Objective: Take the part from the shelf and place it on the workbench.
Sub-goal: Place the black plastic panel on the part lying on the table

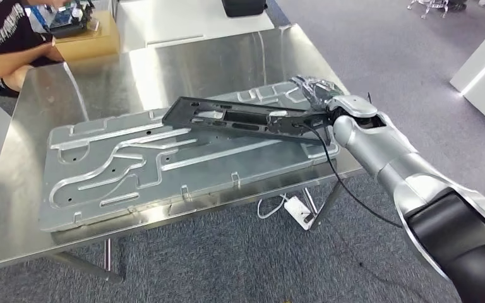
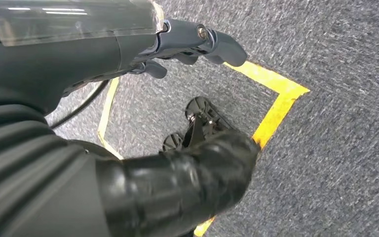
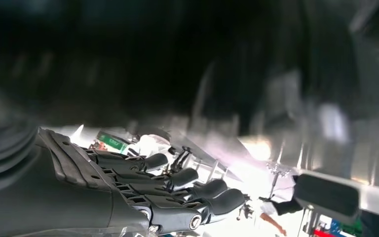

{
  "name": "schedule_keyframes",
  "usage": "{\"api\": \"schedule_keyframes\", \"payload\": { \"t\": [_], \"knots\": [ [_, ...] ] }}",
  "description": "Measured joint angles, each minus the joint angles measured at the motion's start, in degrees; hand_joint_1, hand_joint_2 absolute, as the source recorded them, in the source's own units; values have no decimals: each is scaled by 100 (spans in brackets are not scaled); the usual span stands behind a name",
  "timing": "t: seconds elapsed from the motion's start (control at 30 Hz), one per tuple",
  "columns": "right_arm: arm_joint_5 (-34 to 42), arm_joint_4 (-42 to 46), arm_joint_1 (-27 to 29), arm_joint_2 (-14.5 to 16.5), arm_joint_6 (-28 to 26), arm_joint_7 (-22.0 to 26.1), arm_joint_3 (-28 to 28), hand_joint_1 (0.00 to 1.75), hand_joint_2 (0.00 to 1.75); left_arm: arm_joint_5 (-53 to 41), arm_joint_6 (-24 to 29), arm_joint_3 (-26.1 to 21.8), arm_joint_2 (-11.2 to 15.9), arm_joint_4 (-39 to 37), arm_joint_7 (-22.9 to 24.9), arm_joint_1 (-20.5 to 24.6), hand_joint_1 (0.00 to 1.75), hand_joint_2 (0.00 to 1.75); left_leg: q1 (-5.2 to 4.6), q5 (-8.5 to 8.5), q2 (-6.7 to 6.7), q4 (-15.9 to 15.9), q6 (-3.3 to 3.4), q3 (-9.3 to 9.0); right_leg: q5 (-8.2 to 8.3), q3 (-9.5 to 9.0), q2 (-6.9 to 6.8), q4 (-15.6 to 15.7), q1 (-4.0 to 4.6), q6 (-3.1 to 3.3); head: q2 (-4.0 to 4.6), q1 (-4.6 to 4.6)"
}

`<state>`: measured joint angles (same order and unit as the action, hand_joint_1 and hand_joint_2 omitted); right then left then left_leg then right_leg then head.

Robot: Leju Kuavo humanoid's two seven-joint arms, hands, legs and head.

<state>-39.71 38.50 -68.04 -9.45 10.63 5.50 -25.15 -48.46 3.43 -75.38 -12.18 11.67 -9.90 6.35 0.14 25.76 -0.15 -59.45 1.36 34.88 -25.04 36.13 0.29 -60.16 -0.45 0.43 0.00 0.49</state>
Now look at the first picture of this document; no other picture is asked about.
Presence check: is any white steel table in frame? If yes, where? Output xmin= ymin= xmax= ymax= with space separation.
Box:
xmin=114 ymin=0 xmax=276 ymax=54

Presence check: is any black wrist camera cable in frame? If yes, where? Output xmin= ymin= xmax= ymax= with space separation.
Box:
xmin=299 ymin=122 xmax=405 ymax=230

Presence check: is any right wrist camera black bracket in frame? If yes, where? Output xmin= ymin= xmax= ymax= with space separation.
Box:
xmin=266 ymin=109 xmax=335 ymax=137

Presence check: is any white power cable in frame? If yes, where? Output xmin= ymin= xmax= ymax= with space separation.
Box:
xmin=256 ymin=194 xmax=290 ymax=221

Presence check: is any black blue device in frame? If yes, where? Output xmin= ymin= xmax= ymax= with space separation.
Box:
xmin=45 ymin=0 xmax=98 ymax=40

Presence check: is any stainless steel workbench table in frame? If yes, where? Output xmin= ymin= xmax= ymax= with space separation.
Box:
xmin=0 ymin=23 xmax=366 ymax=285

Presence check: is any black plastic frame part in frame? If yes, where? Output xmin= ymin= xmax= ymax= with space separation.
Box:
xmin=162 ymin=96 xmax=332 ymax=146

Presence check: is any white power strip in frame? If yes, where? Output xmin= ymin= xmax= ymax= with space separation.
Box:
xmin=283 ymin=195 xmax=316 ymax=232

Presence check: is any black box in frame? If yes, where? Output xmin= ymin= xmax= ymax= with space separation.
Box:
xmin=221 ymin=0 xmax=268 ymax=18

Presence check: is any grey plastic-wrapped right robot hand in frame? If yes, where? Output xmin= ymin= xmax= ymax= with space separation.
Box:
xmin=290 ymin=75 xmax=346 ymax=113

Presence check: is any stamped sheet metal panel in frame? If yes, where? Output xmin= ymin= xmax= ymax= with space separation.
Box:
xmin=39 ymin=81 xmax=342 ymax=234

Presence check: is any brown cardboard box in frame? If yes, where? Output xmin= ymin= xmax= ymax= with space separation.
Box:
xmin=54 ymin=10 xmax=121 ymax=64

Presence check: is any seated person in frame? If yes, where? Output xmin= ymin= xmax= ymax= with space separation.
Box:
xmin=0 ymin=0 xmax=66 ymax=95

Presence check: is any clear leg stool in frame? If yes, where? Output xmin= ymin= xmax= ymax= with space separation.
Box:
xmin=407 ymin=0 xmax=450 ymax=20

